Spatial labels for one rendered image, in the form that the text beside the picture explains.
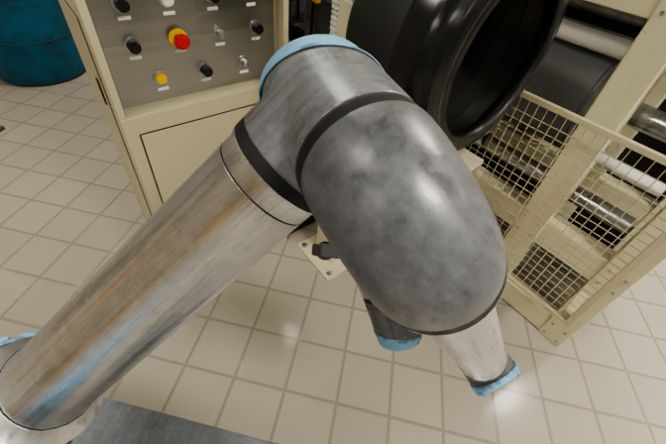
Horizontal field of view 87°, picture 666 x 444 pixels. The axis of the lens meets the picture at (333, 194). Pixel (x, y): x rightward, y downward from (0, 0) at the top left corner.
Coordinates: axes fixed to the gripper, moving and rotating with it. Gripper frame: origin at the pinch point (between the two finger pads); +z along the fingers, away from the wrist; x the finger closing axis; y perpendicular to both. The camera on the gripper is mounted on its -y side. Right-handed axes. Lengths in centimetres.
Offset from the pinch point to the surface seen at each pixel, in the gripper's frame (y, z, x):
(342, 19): 32, 43, -28
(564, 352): 96, -108, -42
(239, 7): 6, 56, -38
